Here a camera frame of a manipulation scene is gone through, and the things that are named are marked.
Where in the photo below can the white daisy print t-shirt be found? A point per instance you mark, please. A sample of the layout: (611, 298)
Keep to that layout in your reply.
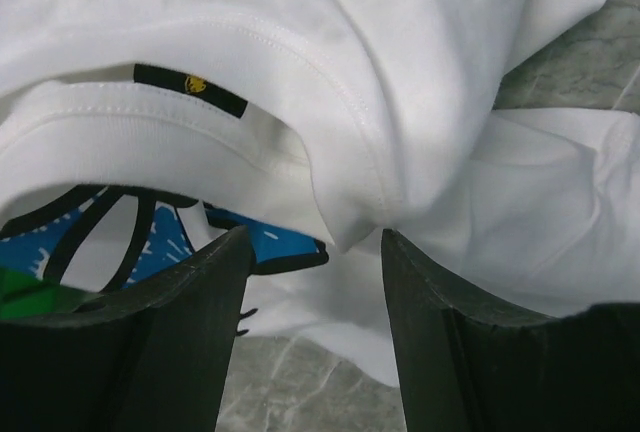
(136, 132)

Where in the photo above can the green plastic tray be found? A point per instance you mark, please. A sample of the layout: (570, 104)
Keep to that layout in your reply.
(23, 295)

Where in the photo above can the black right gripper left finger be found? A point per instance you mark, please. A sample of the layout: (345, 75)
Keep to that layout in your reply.
(152, 357)

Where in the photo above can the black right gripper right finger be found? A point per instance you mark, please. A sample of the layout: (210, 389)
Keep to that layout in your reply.
(470, 361)

